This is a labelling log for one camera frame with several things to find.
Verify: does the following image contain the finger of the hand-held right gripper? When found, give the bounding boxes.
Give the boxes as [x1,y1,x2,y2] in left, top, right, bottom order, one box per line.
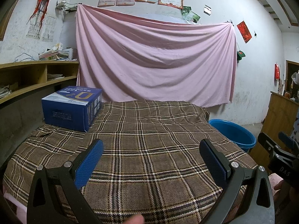
[278,131,298,150]
[258,132,281,156]

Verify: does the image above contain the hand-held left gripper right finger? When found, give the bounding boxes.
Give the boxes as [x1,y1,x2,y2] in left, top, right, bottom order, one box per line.
[199,139,275,224]

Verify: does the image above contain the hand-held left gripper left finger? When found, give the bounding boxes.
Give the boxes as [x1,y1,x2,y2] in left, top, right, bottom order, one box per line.
[26,139,104,224]

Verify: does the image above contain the blue plastic basin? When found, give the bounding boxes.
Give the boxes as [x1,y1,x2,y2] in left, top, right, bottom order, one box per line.
[208,119,257,153]

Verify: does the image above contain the person's right hand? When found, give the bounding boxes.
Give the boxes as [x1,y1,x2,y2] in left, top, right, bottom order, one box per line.
[274,180,299,206]

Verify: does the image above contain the person's left hand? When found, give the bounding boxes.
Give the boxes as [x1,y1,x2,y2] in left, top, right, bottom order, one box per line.
[124,215,145,224]

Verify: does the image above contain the wooden cabinet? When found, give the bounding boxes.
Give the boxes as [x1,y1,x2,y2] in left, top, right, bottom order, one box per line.
[250,91,299,164]

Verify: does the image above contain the blue cardboard box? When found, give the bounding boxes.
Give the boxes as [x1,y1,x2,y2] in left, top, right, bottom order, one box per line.
[41,87,103,132]

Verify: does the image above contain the brown plaid blanket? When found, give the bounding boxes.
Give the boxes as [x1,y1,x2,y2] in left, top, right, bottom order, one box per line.
[3,100,260,224]

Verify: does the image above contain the pink bedding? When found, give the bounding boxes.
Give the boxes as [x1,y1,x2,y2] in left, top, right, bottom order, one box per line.
[3,173,284,224]

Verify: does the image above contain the loose papers in cubby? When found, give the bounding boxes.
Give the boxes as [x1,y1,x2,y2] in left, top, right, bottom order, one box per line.
[47,73,64,81]

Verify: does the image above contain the stack of papers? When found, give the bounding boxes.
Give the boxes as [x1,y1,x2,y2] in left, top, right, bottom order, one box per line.
[0,82,19,99]

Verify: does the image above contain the stack of books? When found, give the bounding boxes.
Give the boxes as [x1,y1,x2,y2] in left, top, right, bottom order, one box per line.
[38,43,77,61]

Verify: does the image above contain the wooden headboard shelf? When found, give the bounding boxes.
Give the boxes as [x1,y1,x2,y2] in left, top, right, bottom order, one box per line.
[0,61,80,161]

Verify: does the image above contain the pink hanging cloth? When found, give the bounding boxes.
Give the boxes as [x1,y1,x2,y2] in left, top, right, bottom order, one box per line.
[75,4,237,108]

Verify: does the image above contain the green photo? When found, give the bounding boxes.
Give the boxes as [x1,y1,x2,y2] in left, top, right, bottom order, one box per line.
[187,10,201,24]
[181,6,192,20]

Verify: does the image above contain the red paper wall hanging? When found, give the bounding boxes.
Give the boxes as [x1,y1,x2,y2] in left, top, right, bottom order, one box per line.
[237,21,252,43]

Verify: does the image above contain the white cable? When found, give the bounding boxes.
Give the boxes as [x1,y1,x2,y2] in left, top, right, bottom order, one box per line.
[15,52,40,62]

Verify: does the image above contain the wall calendar sheet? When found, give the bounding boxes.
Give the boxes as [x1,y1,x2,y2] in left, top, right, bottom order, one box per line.
[26,16,45,39]
[42,16,57,42]

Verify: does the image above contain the metal wire wall rack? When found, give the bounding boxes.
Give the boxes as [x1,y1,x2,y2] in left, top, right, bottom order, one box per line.
[55,1,78,12]

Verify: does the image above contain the wooden window frame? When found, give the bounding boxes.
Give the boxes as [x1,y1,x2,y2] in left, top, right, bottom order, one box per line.
[0,0,19,41]

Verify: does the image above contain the red tasselled wall ornament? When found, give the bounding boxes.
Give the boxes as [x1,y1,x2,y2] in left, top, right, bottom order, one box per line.
[29,0,58,27]

